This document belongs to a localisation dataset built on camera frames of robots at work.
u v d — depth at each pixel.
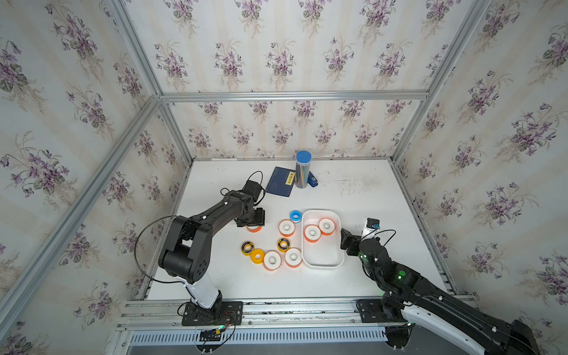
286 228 0.93
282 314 0.75
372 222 0.68
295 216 0.98
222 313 0.72
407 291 0.55
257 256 0.86
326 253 0.87
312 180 1.07
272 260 0.84
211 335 0.72
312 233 0.91
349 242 0.72
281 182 1.11
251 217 0.78
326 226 0.93
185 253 0.47
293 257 0.85
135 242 0.82
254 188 0.75
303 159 0.96
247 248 0.88
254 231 0.90
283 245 0.89
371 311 0.73
